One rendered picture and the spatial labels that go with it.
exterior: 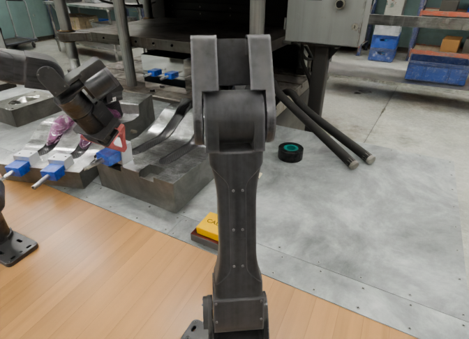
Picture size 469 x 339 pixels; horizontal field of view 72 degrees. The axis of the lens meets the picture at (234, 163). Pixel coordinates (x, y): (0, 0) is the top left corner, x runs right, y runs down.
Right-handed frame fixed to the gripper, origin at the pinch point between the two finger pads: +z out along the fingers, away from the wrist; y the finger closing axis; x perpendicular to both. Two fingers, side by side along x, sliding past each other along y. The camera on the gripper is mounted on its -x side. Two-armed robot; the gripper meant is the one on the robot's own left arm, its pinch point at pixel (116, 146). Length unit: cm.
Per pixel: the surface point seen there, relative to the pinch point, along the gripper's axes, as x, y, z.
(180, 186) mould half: 2.5, -19.2, 5.9
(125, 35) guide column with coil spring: -69, 69, 31
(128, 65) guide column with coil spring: -61, 69, 43
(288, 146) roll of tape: -30, -33, 29
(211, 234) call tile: 10.6, -32.9, 4.7
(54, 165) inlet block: 10.3, 16.5, 2.1
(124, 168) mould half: 4.0, -3.9, 3.0
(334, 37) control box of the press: -82, -32, 29
